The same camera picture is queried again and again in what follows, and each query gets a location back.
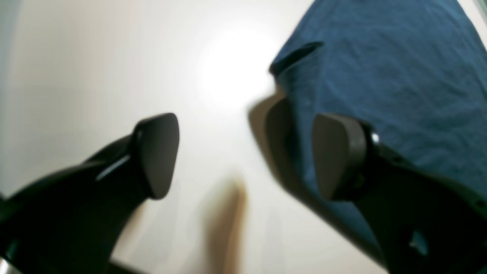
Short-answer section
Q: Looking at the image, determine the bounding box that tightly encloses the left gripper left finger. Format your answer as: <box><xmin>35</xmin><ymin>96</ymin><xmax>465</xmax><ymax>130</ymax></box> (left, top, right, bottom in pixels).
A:
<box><xmin>1</xmin><ymin>113</ymin><xmax>180</xmax><ymax>274</ymax></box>

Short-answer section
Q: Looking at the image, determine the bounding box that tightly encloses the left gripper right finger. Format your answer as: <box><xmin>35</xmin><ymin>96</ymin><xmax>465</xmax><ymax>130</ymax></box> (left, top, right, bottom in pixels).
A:
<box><xmin>312</xmin><ymin>114</ymin><xmax>487</xmax><ymax>274</ymax></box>

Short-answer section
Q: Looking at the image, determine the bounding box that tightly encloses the dark blue t-shirt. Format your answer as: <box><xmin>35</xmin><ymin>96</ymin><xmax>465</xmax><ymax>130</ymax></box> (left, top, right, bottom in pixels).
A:
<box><xmin>267</xmin><ymin>0</ymin><xmax>486</xmax><ymax>271</ymax></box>

